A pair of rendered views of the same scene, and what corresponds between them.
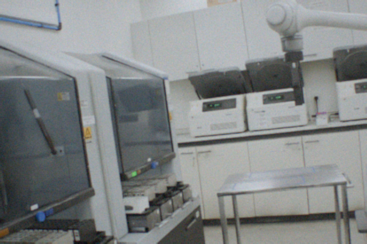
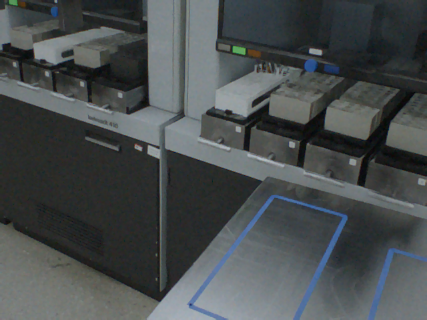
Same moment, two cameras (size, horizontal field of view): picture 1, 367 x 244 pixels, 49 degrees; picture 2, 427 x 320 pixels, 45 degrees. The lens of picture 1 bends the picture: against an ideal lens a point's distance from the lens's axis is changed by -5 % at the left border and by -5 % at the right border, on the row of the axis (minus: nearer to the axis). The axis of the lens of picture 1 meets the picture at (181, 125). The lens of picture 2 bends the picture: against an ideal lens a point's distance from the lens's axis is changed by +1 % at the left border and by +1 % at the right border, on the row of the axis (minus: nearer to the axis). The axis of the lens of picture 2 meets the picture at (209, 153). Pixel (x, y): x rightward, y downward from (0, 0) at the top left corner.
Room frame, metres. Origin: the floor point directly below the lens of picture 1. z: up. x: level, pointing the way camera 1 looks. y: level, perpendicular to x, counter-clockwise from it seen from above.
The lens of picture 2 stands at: (2.02, -1.06, 1.34)
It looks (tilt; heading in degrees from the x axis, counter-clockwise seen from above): 27 degrees down; 101
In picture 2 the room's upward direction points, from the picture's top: 3 degrees clockwise
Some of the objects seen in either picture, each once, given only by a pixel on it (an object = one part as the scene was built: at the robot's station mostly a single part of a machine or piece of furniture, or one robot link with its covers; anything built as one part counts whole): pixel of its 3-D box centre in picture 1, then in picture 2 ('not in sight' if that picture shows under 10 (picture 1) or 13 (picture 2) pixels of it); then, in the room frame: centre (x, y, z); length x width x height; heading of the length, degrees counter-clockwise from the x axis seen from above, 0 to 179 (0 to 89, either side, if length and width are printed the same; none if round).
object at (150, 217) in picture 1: (92, 218); (274, 95); (1.92, 0.47, 0.78); 0.73 x 0.14 x 0.09; 70
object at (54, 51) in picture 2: not in sight; (77, 47); (1.21, 0.59, 0.83); 0.30 x 0.10 x 0.06; 70
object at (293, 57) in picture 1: (295, 63); not in sight; (1.68, -0.48, 1.36); 0.08 x 0.07 x 0.09; 160
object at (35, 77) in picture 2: not in sight; (105, 54); (1.25, 0.72, 0.78); 0.73 x 0.14 x 0.09; 70
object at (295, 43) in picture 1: (292, 44); not in sight; (1.68, -0.48, 1.43); 0.09 x 0.09 x 0.06
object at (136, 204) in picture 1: (114, 207); (255, 91); (1.87, 0.35, 0.83); 0.30 x 0.10 x 0.06; 70
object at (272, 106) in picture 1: (277, 91); not in sight; (4.16, -0.98, 1.24); 0.62 x 0.56 x 0.69; 160
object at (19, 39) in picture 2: not in sight; (23, 39); (1.03, 0.55, 0.85); 0.12 x 0.02 x 0.06; 160
